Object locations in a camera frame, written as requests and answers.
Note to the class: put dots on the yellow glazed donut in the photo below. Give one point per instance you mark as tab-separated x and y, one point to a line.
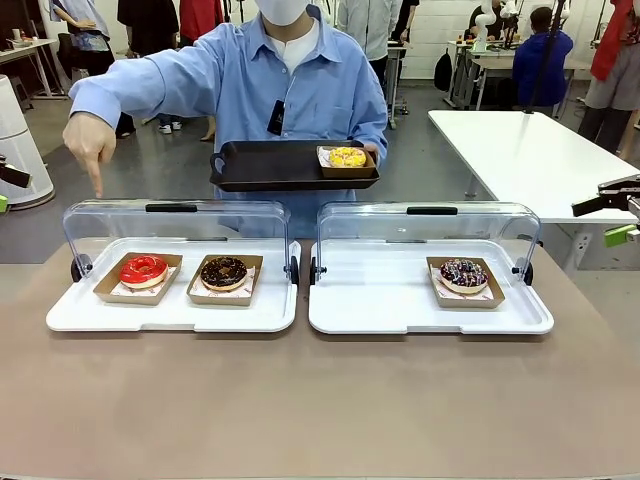
347	172

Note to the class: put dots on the black serving tray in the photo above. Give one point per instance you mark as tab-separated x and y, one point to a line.
270	165

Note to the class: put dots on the yellow sprinkled donut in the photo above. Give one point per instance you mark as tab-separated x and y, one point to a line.
340	157

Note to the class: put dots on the white paper liner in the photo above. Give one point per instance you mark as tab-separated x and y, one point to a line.
250	274
324	156
488	296
125	291

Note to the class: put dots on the person's left forearm blue sleeve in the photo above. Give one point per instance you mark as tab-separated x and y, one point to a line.
380	137

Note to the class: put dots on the person's right forearm blue sleeve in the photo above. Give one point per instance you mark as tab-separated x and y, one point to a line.
115	85

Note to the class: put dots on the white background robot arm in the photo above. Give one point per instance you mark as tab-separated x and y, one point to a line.
482	25

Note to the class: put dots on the red glazed donut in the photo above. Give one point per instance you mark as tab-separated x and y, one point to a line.
107	295
132	274

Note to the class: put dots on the purple sprinkled donut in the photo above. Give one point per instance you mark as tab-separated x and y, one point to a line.
452	277

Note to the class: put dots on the chocolate glazed donut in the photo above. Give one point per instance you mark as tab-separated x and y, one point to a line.
197	298

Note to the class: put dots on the person in blue shirt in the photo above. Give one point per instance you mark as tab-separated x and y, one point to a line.
310	90

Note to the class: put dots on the person's right hand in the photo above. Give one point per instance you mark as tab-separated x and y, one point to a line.
92	140

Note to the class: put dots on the person's left hand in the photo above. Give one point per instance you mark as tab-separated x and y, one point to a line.
374	152

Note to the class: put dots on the white side table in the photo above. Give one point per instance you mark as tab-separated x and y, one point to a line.
525	160

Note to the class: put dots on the clear display case lid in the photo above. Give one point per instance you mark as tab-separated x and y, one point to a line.
225	220
475	225

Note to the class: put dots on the bystander with red scarf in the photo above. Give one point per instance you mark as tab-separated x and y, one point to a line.
612	85

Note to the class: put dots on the background desk with clutter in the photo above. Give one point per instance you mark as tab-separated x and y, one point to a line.
25	50

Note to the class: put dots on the bystander in blue hoodie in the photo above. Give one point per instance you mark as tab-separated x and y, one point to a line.
542	70

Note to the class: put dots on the black stand pole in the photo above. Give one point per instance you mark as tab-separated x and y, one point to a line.
547	60

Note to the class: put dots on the bystander in black trousers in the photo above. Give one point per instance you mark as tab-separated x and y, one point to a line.
87	35

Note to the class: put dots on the white background workbench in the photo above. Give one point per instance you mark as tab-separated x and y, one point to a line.
492	62

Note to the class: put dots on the black backpack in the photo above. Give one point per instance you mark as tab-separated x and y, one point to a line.
443	72

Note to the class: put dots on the bystander in black t-shirt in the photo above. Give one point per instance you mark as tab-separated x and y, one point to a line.
150	25

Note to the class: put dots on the white display case base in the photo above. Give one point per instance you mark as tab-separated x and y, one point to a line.
175	315
380	300

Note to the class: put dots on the bystander in red top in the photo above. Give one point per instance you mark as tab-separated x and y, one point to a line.
200	15

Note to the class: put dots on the black clip-on microphone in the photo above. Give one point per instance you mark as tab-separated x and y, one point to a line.
276	117

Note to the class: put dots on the bystander in grey shirt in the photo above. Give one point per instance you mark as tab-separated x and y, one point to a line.
370	25

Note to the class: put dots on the white face mask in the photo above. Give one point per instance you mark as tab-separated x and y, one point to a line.
281	11

